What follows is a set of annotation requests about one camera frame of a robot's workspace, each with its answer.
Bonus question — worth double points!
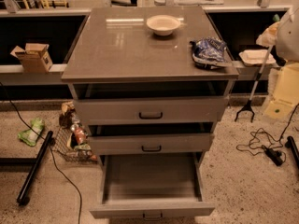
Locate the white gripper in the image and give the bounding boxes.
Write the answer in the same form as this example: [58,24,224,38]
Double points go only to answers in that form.
[256,21,299,119]

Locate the blue chip bag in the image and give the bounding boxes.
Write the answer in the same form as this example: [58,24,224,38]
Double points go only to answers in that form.
[190,37,227,70]

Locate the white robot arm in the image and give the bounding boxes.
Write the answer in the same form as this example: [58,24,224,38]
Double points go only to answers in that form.
[256,6,299,119]

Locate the top grey drawer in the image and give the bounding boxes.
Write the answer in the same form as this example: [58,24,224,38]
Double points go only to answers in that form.
[74,97,228,126]

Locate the grey drawer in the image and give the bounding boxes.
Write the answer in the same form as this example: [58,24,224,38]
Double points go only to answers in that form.
[74,97,228,126]
[91,153,215,221]
[89,133,214,155]

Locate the middle grey drawer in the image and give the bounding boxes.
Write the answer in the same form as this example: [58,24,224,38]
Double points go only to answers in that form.
[89,133,214,155]

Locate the grey drawer cabinet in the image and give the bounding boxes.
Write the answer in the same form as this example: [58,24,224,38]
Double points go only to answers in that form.
[61,5,240,161]

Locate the bottom grey drawer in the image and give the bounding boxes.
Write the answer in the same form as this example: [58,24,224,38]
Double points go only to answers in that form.
[91,153,215,221]

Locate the brown snack bag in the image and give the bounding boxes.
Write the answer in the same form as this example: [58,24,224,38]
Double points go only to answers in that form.
[59,102,75,128]

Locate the green snack bag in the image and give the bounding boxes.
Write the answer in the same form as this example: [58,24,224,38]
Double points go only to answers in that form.
[18,118,45,147]

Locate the white foam takeout tray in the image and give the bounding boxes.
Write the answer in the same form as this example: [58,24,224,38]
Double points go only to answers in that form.
[239,49,267,66]

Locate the reacher grabber tool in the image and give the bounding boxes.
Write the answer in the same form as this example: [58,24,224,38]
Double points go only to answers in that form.
[234,14,281,123]

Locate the white paper bowl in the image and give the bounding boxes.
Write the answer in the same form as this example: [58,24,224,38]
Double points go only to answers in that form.
[146,15,180,36]

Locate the black stand leg right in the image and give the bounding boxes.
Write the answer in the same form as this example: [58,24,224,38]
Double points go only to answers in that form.
[285,136,299,169]

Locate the black stand leg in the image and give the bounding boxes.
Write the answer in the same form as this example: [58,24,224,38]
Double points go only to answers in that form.
[0,131,53,206]
[285,136,299,169]

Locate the red snack packet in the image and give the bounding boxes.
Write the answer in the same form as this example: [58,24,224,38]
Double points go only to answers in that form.
[71,124,87,145]

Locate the open cardboard box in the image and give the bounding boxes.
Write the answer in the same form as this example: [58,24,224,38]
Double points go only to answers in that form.
[10,43,52,73]

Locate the black stand leg left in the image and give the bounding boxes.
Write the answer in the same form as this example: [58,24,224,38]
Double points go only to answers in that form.
[0,131,53,206]

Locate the black power adapter cable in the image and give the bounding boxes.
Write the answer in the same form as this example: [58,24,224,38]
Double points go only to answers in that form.
[235,102,299,167]

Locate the wire basket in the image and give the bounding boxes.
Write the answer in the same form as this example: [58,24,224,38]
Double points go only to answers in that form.
[54,128,97,162]

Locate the black cable left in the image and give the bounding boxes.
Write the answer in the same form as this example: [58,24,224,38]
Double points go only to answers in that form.
[0,81,83,224]

